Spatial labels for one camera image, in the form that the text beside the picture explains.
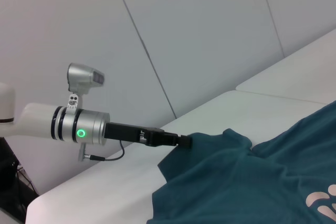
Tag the teal t-shirt with FREE print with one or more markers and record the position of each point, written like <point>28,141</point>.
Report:
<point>249,182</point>

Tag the black equipment rack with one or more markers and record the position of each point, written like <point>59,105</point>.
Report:
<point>10,182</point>

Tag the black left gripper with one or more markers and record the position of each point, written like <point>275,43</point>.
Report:
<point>123,132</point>

